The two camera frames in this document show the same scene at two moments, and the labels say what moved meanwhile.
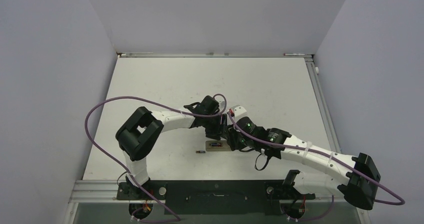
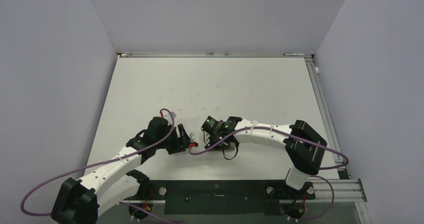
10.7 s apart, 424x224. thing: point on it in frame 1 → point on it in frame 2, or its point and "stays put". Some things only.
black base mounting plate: (213, 197) stays put
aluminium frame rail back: (214, 54) stays put
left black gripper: (219, 131) → (180, 143)
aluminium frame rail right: (326, 117) stays put
